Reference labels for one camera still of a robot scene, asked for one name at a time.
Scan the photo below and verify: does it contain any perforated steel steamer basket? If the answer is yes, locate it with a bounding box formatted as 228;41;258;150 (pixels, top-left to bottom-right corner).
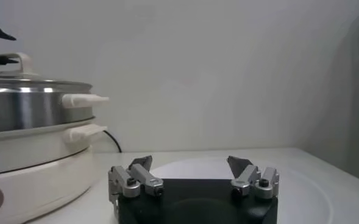
0;86;110;134

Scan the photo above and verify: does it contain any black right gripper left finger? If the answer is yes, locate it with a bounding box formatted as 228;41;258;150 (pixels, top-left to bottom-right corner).
108;155;165;203

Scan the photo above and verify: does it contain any black pot power cord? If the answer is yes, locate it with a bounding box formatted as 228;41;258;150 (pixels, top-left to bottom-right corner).
102;130;123;153

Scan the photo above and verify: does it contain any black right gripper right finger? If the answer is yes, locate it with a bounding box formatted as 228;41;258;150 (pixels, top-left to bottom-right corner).
227;155;280;200

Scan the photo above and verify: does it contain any glass lid with cream handle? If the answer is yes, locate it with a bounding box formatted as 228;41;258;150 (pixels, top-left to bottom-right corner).
0;52;93;92

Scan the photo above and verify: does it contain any cream electric cooking pot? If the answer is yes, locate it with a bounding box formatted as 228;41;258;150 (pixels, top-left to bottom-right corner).
0;117;108;224

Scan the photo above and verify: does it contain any white round plate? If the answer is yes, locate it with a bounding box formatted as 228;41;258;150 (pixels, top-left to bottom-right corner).
150;156;334;224

